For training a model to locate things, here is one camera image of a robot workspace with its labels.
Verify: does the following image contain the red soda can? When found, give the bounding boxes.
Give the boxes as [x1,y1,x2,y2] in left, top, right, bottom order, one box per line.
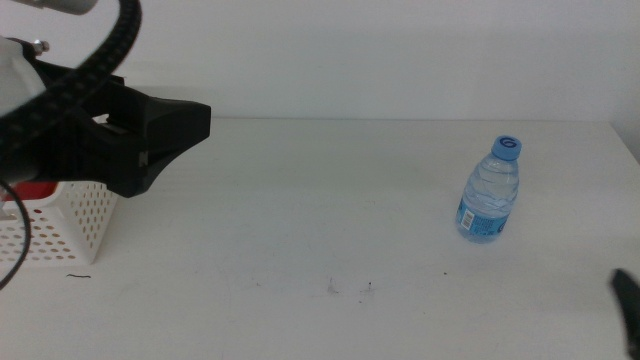
[1,181,59,203]

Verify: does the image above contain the clear water bottle blue cap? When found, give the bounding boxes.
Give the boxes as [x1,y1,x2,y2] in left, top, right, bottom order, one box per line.
[454,134,523,245]

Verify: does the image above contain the white perforated plastic basket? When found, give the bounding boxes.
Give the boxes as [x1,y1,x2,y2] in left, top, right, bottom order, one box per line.
[0,180,120,265]

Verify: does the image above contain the black braided left camera cable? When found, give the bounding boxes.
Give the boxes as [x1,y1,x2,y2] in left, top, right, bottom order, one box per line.
[0,0,144,151]

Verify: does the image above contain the thin black left gripper wire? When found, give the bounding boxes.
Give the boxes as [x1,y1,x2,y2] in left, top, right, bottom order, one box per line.
[0,179,33,291]

